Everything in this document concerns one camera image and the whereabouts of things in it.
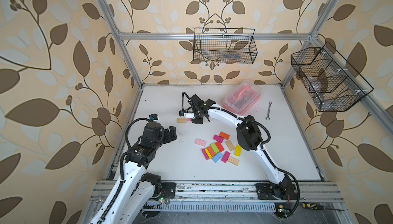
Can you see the yellow black screwdriver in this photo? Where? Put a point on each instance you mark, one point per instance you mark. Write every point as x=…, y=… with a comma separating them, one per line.
x=314, y=206

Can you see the orange block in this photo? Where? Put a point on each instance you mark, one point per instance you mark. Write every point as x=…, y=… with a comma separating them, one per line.
x=224, y=135

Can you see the ridged wood block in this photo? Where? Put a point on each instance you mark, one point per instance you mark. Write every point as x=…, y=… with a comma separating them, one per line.
x=233, y=161

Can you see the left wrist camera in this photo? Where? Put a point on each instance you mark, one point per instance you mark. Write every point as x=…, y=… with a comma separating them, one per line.
x=153, y=117

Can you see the blue block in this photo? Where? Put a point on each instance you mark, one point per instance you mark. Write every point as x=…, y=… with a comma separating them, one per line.
x=217, y=157

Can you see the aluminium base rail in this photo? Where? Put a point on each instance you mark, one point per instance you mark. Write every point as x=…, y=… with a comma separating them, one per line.
x=243, y=197

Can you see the black wire basket right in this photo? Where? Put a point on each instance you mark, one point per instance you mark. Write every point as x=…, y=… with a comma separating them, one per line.
x=333, y=83

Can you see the dark pink block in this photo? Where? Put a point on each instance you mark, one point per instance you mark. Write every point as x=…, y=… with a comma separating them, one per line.
x=205, y=154

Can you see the orange-red block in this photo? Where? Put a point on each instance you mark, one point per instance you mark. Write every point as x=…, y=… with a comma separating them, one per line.
x=211, y=151

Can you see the pink plastic storage box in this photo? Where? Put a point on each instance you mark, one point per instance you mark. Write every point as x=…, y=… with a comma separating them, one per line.
x=241, y=99

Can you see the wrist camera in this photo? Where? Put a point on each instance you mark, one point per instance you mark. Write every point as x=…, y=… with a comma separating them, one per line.
x=182, y=113
x=153, y=117

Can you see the thin yellow block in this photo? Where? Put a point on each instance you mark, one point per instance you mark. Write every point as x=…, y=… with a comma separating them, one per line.
x=208, y=153

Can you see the silver wrench on table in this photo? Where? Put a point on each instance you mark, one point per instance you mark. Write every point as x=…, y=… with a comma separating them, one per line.
x=268, y=111

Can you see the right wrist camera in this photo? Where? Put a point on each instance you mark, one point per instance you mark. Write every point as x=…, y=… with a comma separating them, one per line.
x=182, y=113

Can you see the light pink block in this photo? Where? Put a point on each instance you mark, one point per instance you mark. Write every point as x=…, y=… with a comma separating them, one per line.
x=200, y=142

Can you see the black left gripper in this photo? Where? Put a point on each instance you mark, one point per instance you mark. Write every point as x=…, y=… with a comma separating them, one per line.
x=168, y=139

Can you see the aluminium frame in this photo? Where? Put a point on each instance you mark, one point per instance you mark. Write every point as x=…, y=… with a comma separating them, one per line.
x=380, y=114

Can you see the black wire basket back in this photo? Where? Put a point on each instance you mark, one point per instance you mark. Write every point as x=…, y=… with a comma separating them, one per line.
x=224, y=45

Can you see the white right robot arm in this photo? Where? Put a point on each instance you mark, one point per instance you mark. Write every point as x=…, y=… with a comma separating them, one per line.
x=251, y=136

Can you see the magenta slanted block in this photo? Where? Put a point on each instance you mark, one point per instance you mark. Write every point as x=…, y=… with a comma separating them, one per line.
x=225, y=157

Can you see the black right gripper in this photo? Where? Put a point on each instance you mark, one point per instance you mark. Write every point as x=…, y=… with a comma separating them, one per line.
x=199, y=121

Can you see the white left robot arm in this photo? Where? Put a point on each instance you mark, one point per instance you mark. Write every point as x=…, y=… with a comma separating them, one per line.
x=135, y=186

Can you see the red block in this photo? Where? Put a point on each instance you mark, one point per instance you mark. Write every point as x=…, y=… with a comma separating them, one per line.
x=219, y=146

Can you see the black wire basket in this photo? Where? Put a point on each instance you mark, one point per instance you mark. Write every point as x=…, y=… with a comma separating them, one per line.
x=333, y=83
x=224, y=45

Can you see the green block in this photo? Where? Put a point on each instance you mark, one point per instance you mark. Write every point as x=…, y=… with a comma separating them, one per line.
x=215, y=148

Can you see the natural wood block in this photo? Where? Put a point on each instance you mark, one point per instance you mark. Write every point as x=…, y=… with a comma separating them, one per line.
x=181, y=120

